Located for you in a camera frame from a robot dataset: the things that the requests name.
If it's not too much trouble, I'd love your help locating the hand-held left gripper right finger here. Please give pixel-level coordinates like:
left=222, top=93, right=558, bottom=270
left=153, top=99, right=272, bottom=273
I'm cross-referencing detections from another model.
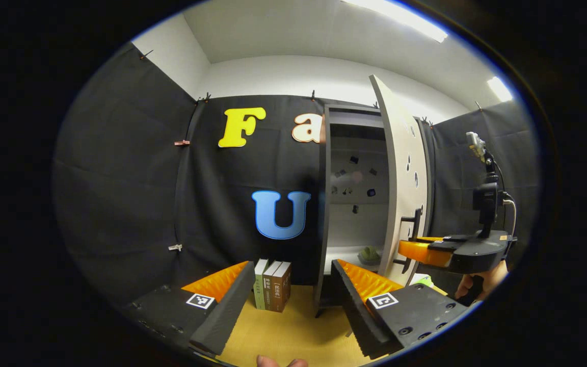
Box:
left=330, top=258, right=470, bottom=360

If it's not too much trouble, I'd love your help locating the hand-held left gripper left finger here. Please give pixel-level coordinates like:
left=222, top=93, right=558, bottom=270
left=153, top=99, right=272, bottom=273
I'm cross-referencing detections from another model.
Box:
left=120, top=260, right=256, bottom=357

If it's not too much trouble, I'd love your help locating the black door handle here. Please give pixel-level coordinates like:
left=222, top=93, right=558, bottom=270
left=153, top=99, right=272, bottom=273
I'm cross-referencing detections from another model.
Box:
left=393, top=207, right=423, bottom=272

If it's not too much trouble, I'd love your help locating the green bottle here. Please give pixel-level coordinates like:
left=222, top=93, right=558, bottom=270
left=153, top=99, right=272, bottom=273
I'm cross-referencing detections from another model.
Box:
left=357, top=246, right=382, bottom=267

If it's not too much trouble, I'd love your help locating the beige cabinet door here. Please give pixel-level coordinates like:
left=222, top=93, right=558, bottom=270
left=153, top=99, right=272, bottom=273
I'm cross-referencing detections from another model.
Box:
left=369, top=74, right=429, bottom=287

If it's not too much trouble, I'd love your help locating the dark grey cabinet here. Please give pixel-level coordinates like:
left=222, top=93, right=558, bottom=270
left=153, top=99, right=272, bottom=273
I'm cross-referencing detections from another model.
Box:
left=314, top=103, right=434, bottom=318

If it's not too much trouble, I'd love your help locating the green spine book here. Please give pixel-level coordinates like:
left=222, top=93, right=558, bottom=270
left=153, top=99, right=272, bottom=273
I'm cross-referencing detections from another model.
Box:
left=254, top=258, right=270, bottom=310

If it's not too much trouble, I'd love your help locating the black backdrop cloth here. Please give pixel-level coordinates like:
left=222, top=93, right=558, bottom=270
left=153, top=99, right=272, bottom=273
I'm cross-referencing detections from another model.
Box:
left=51, top=42, right=541, bottom=327

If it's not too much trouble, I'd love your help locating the small ceiling light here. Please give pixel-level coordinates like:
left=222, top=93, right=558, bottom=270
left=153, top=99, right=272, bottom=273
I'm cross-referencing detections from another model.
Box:
left=487, top=76, right=513, bottom=102

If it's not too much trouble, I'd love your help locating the long ceiling light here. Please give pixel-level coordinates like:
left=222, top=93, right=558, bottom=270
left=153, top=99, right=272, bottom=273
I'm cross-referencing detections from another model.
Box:
left=342, top=0, right=448, bottom=42

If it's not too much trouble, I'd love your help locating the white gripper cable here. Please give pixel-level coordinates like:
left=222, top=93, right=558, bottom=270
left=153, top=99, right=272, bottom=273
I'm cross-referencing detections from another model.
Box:
left=500, top=191, right=518, bottom=239

